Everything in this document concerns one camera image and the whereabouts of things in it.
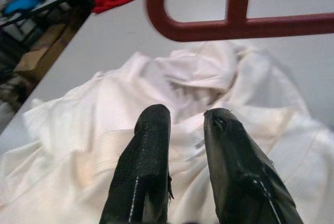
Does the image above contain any plain brown cardboard box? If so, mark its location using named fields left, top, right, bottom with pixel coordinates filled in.
left=15, top=22, right=87, bottom=78

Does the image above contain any dark red plastic hanger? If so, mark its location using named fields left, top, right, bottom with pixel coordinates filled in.
left=145, top=0, right=334, bottom=43

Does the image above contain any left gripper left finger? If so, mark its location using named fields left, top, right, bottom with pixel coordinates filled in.
left=100, top=104, right=175, bottom=224

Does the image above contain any plain white garment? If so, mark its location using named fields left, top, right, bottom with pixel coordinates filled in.
left=0, top=42, right=334, bottom=224

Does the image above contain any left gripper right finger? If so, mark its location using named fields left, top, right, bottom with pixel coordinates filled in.
left=202, top=107, right=305, bottom=224

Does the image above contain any blue plastic bowl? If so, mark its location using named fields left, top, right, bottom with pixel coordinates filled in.
left=4, top=0, right=44, bottom=16

